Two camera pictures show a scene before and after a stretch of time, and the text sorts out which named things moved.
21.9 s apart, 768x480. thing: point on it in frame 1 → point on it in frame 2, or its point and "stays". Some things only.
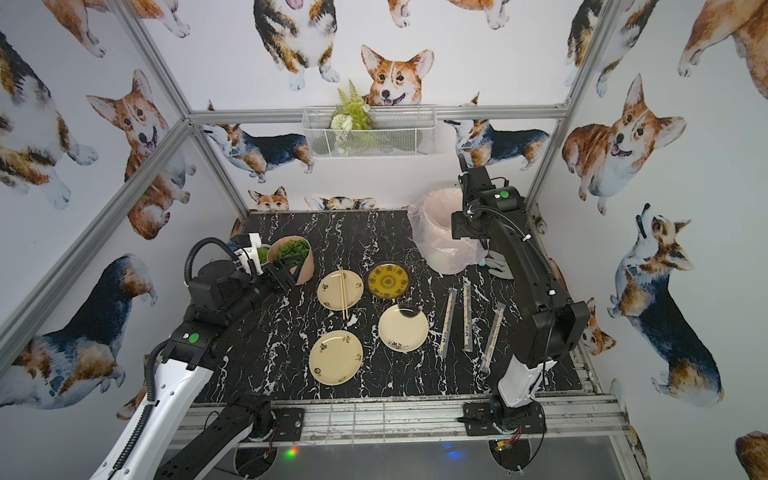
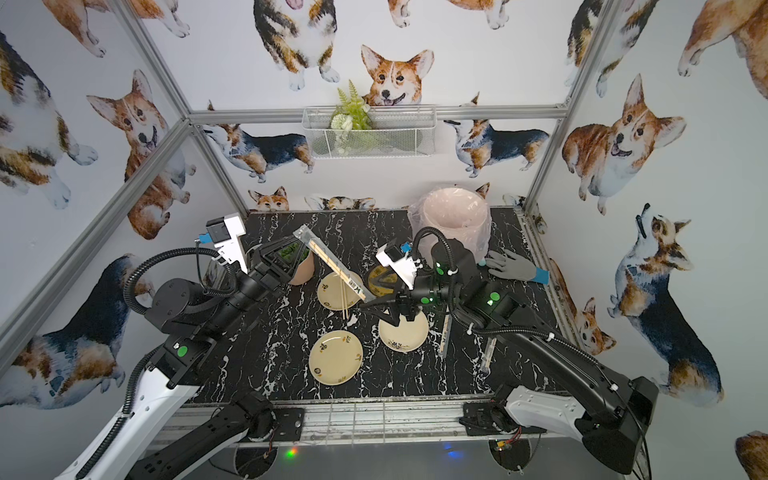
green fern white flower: x=353 y=114 stays
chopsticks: x=443 y=349 stays
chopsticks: x=493 y=337 stays
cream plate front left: x=336 y=357 stays
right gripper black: x=457 y=225 → x=381 y=301
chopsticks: x=467 y=317 → x=348 y=277
